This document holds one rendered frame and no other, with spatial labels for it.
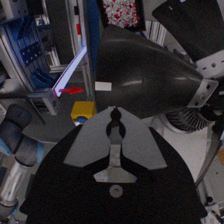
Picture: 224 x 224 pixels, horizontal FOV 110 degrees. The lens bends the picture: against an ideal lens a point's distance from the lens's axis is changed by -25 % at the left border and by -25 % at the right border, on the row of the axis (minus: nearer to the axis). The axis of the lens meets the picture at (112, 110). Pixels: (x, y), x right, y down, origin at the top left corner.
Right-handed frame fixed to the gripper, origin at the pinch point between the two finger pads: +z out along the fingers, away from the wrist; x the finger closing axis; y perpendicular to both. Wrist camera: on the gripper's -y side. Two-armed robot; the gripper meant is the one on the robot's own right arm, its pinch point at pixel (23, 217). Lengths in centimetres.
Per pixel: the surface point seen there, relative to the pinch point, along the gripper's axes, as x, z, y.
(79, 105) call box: -3.5, 46.8, -12.6
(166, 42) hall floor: -14, 148, -95
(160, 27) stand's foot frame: -30, 140, -80
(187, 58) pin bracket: -26, 53, -60
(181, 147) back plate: 5, 28, -61
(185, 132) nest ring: -4, 32, -59
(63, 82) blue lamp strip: -24.9, 33.1, -16.2
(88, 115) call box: -3.0, 40.7, -18.0
